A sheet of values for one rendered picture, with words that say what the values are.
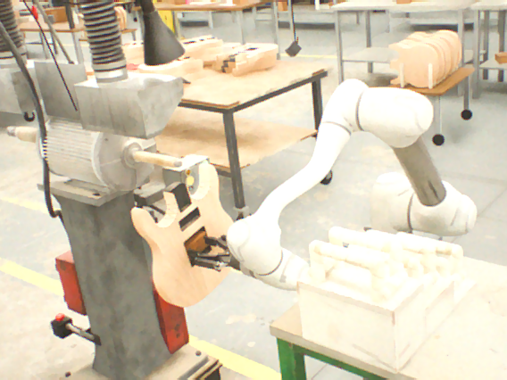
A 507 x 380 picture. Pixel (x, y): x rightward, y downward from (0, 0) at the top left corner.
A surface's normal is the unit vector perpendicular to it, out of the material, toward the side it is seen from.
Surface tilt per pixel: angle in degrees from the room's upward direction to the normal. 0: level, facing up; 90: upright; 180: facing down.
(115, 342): 90
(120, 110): 90
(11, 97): 90
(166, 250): 89
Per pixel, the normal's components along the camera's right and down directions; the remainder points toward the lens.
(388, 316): -0.64, 0.36
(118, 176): 0.70, 0.28
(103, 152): 0.38, 0.16
